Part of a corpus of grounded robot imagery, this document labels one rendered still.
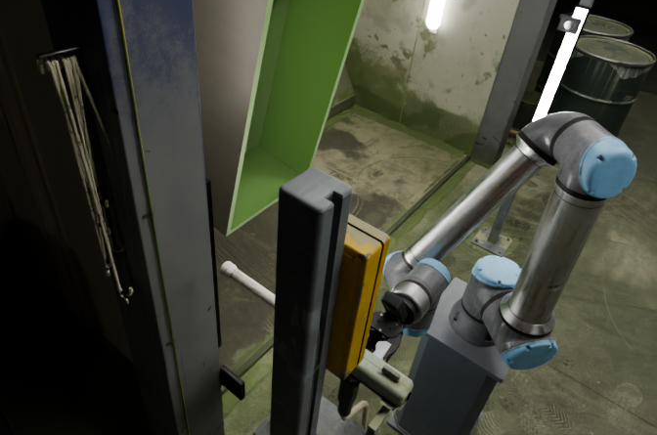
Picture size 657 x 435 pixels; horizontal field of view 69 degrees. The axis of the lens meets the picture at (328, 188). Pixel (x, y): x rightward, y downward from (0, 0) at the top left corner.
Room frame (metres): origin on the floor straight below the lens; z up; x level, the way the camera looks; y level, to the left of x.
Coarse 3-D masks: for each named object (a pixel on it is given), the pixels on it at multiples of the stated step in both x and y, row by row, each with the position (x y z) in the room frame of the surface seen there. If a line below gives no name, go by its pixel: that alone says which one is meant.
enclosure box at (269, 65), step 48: (240, 0) 1.52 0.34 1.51; (288, 0) 2.17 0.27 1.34; (336, 0) 2.04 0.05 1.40; (240, 48) 1.52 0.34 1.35; (288, 48) 2.17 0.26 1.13; (336, 48) 2.03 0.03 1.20; (240, 96) 1.52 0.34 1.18; (288, 96) 2.16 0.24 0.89; (240, 144) 1.52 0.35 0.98; (288, 144) 2.15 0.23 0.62; (240, 192) 1.86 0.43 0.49
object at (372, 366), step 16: (224, 272) 0.75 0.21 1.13; (240, 272) 0.74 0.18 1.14; (256, 288) 0.70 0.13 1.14; (272, 304) 0.67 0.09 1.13; (368, 352) 0.57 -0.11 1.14; (368, 368) 0.53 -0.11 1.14; (384, 368) 0.53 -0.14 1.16; (352, 384) 0.54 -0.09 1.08; (368, 384) 0.52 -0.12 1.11; (384, 384) 0.51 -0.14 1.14; (400, 384) 0.51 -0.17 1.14; (352, 400) 0.55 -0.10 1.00; (400, 400) 0.48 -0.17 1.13
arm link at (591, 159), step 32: (576, 128) 0.95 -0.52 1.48; (576, 160) 0.88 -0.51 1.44; (608, 160) 0.85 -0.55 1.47; (576, 192) 0.87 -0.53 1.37; (608, 192) 0.85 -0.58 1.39; (544, 224) 0.91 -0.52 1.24; (576, 224) 0.86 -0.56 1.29; (544, 256) 0.88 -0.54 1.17; (576, 256) 0.87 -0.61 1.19; (544, 288) 0.87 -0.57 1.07; (512, 320) 0.88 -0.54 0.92; (544, 320) 0.87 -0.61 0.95; (512, 352) 0.83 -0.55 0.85; (544, 352) 0.84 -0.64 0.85
